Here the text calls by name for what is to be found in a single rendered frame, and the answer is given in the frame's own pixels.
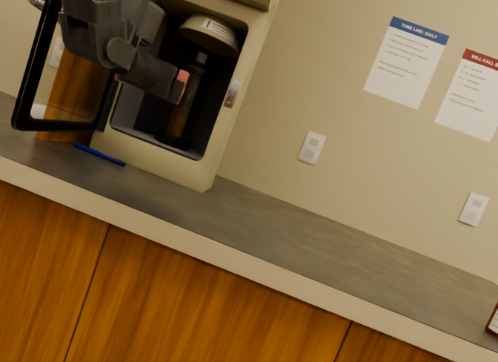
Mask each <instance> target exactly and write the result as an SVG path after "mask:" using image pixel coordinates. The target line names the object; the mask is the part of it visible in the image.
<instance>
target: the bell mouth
mask: <svg viewBox="0 0 498 362"><path fill-rule="evenodd" d="M179 32H180V33H181V34H182V35H183V36H184V37H185V38H187V39H189V40H190V41H192V42H193V43H195V44H197V45H199V46H201V47H203V48H205V49H207V50H210V51H212V52H214V53H218V54H221V55H223V56H229V57H239V32H238V31H237V29H236V28H235V27H234V26H232V25H231V24H229V23H227V22H226V21H224V20H223V19H221V18H218V17H216V16H213V15H211V14H209V13H203V12H194V13H193V14H192V15H191V16H190V17H189V18H188V19H187V20H186V21H185V22H184V23H183V24H182V25H181V27H180V28H179Z"/></svg>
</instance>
